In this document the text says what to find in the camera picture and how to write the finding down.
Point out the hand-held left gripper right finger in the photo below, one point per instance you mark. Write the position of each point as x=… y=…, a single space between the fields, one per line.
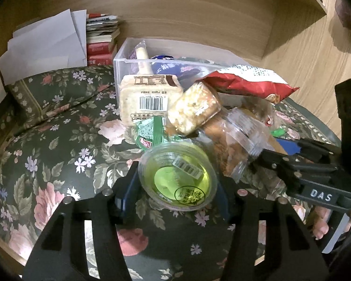
x=222 y=199

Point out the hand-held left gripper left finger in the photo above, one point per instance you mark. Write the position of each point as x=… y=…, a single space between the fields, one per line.
x=128 y=190

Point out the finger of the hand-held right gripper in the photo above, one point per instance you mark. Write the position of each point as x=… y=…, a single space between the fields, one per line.
x=280 y=165
x=310 y=151

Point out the green jelly cup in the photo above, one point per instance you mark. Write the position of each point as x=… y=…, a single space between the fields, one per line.
x=178 y=178

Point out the clear bread package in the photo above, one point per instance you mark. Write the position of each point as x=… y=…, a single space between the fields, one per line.
x=234 y=140

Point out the clear plastic storage box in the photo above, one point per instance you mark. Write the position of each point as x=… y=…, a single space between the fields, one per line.
x=125 y=64

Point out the person's right hand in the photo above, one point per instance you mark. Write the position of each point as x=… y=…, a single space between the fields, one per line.
x=321 y=225

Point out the small green wrapper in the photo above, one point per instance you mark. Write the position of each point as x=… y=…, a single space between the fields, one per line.
x=278 y=132

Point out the green snack packet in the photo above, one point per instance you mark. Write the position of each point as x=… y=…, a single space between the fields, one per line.
x=149 y=134

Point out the red chip bag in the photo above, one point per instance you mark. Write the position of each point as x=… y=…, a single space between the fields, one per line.
x=245 y=82

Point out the square pastry packet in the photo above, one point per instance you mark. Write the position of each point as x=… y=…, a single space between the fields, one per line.
x=193 y=108

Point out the white cracker packet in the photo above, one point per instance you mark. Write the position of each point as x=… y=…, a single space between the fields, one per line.
x=143 y=93

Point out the floral pillow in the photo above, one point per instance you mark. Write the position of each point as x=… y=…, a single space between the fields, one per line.
x=58 y=93

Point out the brown round object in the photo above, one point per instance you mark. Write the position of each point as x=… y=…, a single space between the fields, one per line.
x=347 y=13

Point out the blue snack packet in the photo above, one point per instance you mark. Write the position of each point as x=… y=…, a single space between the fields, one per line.
x=166 y=66

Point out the white purple snack packet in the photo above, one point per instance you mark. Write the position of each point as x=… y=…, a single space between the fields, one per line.
x=142 y=58

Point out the wooden shelf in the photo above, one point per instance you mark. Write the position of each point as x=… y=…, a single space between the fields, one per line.
x=286 y=17

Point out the stack of books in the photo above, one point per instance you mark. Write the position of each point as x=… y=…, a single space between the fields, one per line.
x=101 y=44

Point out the white paper sheets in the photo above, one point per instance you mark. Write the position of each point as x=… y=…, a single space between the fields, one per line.
x=46 y=44

